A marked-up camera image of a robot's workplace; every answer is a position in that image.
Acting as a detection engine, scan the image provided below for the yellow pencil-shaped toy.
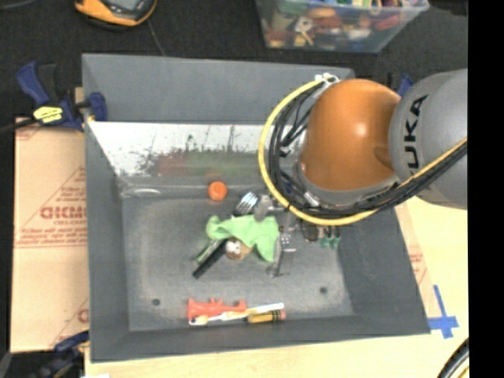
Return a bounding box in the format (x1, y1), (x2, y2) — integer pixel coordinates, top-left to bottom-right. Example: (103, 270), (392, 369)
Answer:
(246, 309), (287, 324)

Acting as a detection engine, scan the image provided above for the grey metal bin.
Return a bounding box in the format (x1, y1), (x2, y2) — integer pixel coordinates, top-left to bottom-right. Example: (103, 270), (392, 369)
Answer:
(80, 53), (431, 364)

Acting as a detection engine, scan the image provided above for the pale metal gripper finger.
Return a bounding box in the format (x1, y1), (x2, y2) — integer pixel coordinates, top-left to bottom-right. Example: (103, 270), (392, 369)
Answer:
(279, 235), (297, 277)
(267, 237), (283, 278)

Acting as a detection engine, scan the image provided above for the white toothbrush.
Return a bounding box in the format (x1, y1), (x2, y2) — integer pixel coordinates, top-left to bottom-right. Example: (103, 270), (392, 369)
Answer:
(187, 302), (285, 326)

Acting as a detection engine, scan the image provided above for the orange ball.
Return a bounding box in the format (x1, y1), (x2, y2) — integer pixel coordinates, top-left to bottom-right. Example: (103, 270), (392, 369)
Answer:
(207, 180), (228, 202)

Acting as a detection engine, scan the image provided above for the orange-red plastic toy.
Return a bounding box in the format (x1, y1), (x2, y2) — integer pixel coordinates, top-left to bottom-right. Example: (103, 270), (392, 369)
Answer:
(187, 297), (248, 321)

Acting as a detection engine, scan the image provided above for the brown cardboard board red print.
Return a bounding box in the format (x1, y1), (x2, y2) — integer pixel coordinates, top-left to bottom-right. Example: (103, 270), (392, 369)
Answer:
(9, 87), (439, 354)

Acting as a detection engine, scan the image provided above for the light green cloth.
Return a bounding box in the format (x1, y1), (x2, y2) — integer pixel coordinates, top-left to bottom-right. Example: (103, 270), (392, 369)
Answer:
(205, 213), (281, 262)

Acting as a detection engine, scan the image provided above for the brown and white toy animal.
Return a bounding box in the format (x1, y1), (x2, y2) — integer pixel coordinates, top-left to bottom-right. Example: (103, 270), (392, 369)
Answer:
(224, 239), (253, 261)

